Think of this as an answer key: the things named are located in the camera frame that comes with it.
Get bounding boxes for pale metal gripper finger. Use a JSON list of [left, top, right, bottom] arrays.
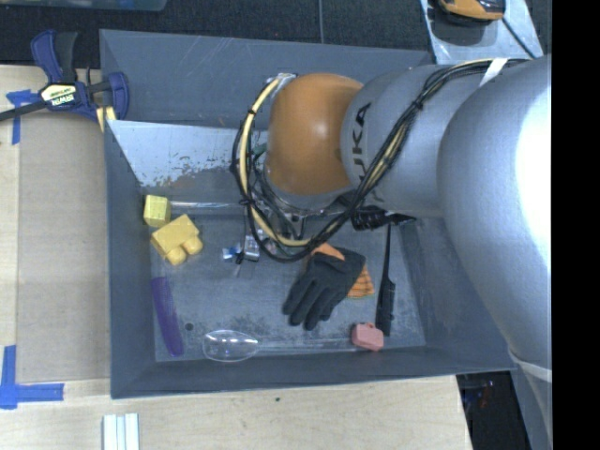
[[233, 235, 263, 279]]

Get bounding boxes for grey metal bin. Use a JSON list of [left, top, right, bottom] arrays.
[[97, 28, 519, 400]]

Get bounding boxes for black glove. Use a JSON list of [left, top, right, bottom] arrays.
[[281, 246, 368, 332]]

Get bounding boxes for yellow toy building block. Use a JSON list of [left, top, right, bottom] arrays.
[[149, 213, 205, 267]]

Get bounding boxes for clear plastic spoon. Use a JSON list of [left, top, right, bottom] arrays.
[[202, 329, 353, 363]]

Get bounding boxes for yellow cube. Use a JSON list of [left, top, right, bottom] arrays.
[[142, 194, 173, 229]]

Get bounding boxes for purple comb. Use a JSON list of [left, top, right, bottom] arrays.
[[149, 276, 186, 358]]

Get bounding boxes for black pen-shaped tool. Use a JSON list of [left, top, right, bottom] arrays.
[[374, 223, 398, 338]]

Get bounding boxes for pink small block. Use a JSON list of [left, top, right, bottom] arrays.
[[351, 322, 385, 353]]

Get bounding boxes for brown cardboard board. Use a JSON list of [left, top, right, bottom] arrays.
[[16, 114, 113, 384]]

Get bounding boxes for black cylinder on white bracket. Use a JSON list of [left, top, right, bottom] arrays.
[[350, 205, 417, 233]]

